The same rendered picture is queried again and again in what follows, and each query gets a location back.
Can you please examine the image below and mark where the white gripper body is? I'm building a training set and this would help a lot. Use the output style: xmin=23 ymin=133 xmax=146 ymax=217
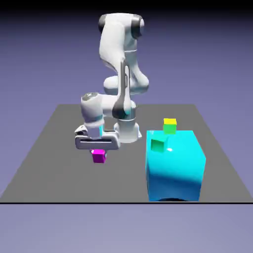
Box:
xmin=75 ymin=131 xmax=121 ymax=151

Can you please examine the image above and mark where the small magenta cube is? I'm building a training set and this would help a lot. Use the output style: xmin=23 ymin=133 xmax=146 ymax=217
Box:
xmin=92 ymin=149 xmax=106 ymax=164

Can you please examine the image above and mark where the small green cube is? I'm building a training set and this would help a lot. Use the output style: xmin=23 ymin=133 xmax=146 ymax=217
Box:
xmin=150 ymin=135 xmax=168 ymax=153

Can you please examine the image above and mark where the small yellow cube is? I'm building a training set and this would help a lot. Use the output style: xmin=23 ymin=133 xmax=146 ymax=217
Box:
xmin=163 ymin=118 xmax=177 ymax=135

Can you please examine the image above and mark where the large cyan box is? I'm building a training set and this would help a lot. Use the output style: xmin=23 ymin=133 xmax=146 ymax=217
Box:
xmin=145 ymin=129 xmax=207 ymax=202

